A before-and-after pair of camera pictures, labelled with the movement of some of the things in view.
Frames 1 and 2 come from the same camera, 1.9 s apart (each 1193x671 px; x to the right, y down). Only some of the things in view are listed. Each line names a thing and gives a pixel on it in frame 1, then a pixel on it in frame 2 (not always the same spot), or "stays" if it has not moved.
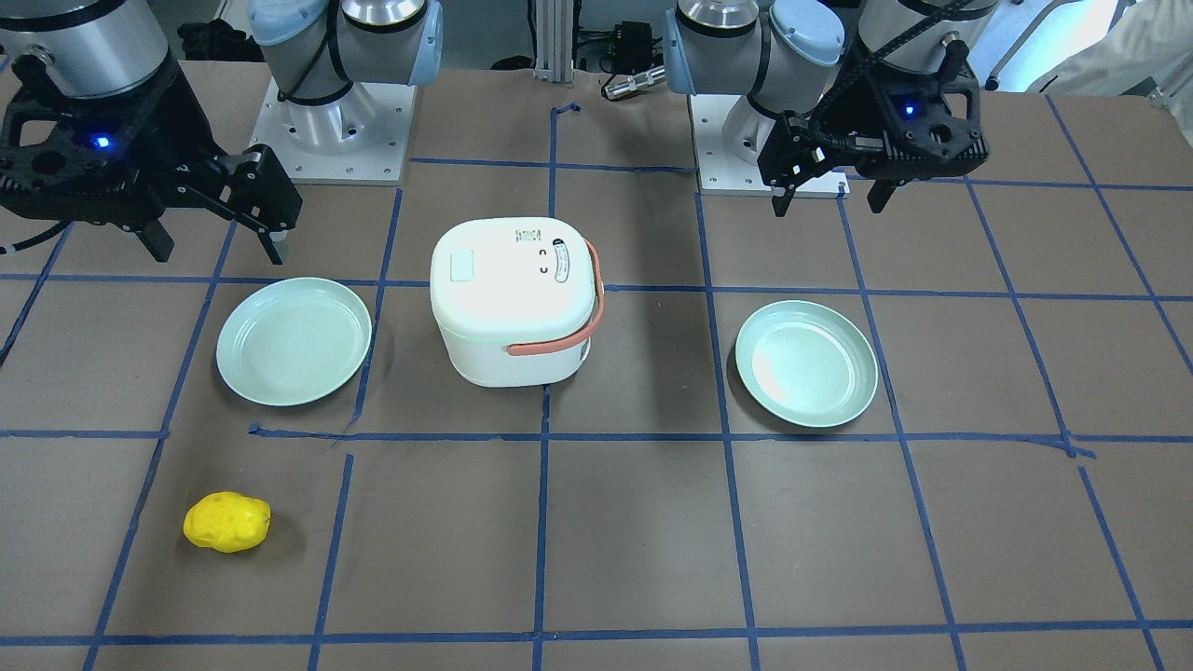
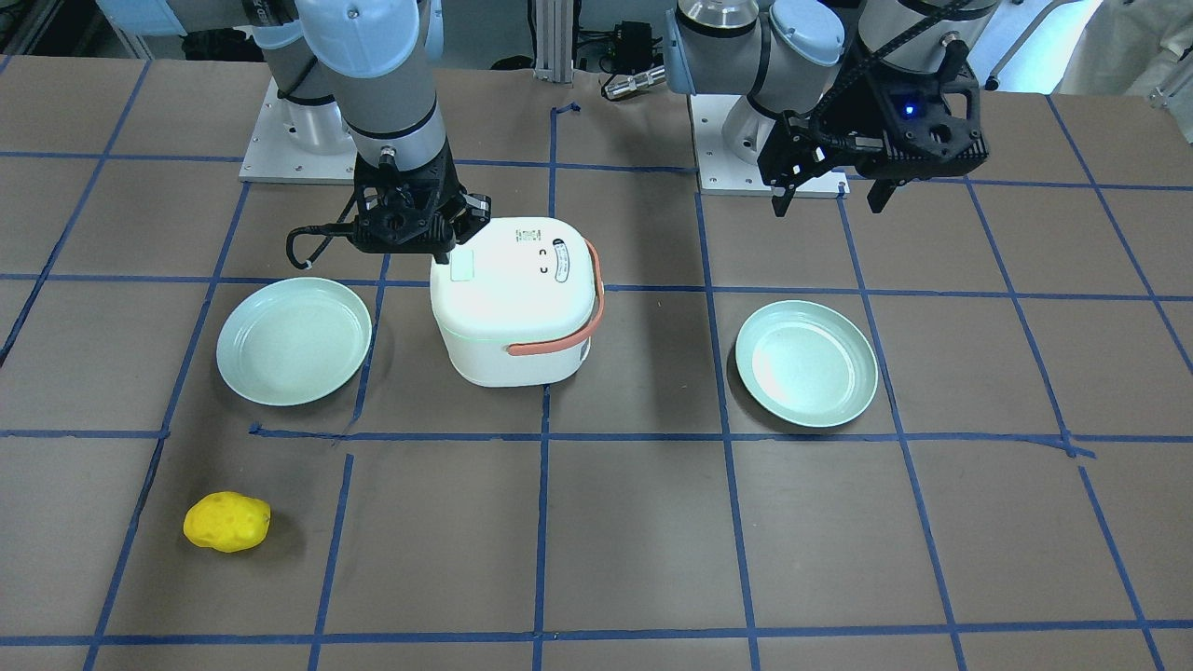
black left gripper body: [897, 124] stays
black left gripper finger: [880, 194] stays
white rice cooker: [518, 299] stays
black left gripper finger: [795, 149] stays
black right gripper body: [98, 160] → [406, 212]
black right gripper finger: [251, 185] → [477, 215]
